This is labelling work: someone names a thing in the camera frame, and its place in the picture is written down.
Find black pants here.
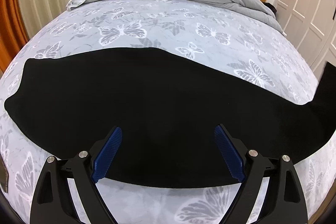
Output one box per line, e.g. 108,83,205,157
4,48,335,188

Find white wardrobe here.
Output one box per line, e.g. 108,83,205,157
267,0,335,79

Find orange curtain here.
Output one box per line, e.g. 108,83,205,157
0,0,29,73

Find butterfly pattern bed sheet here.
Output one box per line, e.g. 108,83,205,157
1,0,335,223

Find black bag on nightstand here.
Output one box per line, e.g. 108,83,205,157
263,2,277,15

